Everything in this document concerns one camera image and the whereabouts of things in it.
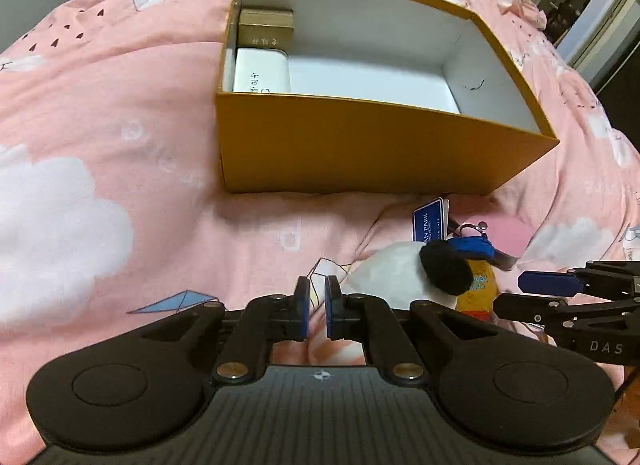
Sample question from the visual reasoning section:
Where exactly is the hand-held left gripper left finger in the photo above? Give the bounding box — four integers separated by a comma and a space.
125, 276, 312, 386

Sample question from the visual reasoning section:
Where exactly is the blue yellow keychain plush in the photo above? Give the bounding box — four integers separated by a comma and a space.
445, 222, 501, 323

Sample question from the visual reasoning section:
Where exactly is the pink snap card wallet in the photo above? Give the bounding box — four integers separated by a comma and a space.
462, 212, 536, 266

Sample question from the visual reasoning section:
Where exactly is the orange cardboard box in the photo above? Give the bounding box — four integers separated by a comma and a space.
215, 0, 560, 196

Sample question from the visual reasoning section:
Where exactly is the grey and gold gift box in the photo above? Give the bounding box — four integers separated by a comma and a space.
237, 6, 296, 50

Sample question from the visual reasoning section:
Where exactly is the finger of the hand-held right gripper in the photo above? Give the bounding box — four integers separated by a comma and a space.
517, 260, 640, 302
492, 292, 640, 334

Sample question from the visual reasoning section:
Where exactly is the pink printed blanket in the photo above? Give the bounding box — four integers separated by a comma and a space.
0, 0, 640, 465

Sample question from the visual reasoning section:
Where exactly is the blue paper hang tag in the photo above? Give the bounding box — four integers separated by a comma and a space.
412, 198, 451, 243

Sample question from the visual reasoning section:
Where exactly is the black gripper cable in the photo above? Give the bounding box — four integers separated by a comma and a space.
612, 365, 640, 411

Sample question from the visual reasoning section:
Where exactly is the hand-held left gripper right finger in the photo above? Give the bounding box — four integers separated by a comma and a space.
324, 275, 521, 386

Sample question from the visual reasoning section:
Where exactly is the striped panda plush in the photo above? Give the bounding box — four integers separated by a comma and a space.
345, 237, 473, 313

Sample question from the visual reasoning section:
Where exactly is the white door frame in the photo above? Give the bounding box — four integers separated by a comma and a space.
565, 0, 640, 93

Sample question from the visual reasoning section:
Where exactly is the white rectangular box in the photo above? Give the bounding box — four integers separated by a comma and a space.
232, 48, 292, 94

